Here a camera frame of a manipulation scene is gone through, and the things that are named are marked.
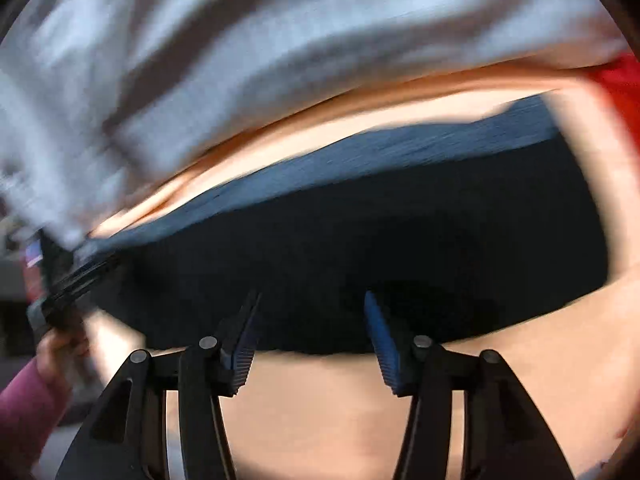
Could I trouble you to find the red patterned cloth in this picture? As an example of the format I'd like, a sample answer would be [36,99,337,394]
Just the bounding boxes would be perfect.
[582,52,640,148]

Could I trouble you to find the orange bed sheet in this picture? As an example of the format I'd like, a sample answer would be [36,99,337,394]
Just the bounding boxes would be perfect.
[87,55,640,480]

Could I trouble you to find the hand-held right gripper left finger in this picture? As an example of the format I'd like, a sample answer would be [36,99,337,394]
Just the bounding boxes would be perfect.
[55,287,263,480]

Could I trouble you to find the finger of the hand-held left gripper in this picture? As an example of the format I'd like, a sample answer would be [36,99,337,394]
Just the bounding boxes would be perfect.
[60,252,126,301]

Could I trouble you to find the grey striped blanket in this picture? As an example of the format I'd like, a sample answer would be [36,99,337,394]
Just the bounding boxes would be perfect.
[0,0,631,251]

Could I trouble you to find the black pants patterned waistband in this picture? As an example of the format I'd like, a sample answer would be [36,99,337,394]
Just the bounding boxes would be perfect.
[75,92,612,357]

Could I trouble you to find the person's left hand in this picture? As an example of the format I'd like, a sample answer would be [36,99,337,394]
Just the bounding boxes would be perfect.
[35,327,91,386]

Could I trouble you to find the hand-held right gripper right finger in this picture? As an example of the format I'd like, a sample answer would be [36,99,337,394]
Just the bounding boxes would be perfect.
[362,290,576,480]

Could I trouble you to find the person's left forearm maroon sleeve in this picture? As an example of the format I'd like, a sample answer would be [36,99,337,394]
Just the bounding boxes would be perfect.
[0,360,71,480]

